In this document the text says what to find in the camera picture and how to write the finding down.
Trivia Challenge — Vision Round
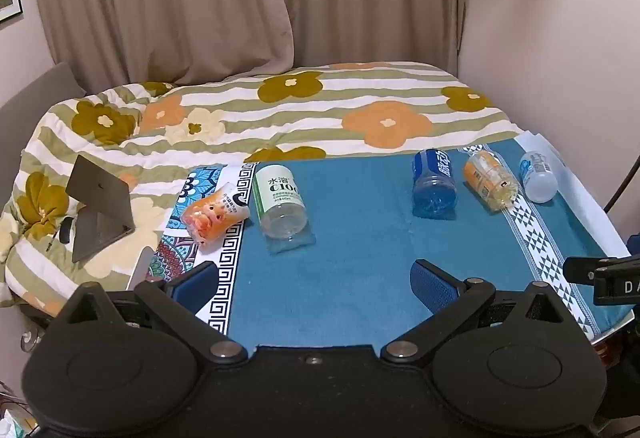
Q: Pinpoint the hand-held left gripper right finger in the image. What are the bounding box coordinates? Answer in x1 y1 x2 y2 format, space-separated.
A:
381 259 571 364

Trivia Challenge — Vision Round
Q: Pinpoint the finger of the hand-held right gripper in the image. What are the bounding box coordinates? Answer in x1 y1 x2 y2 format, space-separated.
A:
563 254 640 285

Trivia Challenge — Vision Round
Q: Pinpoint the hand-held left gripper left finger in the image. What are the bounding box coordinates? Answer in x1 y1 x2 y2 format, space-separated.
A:
57 262 249 364

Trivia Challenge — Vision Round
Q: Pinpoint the orange snack packet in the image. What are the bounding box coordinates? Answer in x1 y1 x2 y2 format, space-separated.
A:
180 184 251 253

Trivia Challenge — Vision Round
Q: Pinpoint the blue label clear cup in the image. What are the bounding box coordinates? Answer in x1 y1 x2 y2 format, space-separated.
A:
412 148 458 219

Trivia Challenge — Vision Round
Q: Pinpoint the small pale blue label cup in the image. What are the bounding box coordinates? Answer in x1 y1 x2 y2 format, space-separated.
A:
518 150 559 204

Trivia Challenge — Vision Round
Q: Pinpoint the green label clear cup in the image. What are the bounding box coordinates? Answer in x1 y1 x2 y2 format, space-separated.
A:
251 164 317 255

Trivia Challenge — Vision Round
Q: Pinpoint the orange label clear cup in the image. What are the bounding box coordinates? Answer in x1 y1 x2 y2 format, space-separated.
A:
463 150 521 212

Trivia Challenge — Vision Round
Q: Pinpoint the grey flat device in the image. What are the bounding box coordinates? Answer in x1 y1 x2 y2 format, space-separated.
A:
127 246 157 291

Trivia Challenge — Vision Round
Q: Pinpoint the blue patterned tablecloth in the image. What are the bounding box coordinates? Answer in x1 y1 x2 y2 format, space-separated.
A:
147 140 636 344

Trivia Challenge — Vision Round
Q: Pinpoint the floral striped blanket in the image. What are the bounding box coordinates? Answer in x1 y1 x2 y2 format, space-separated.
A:
0 60 526 319

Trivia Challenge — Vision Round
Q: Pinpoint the grey headboard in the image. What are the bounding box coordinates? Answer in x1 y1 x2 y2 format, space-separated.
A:
0 63 88 219

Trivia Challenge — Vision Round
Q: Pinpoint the black cable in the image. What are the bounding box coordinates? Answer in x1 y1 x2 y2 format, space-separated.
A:
602 153 640 214

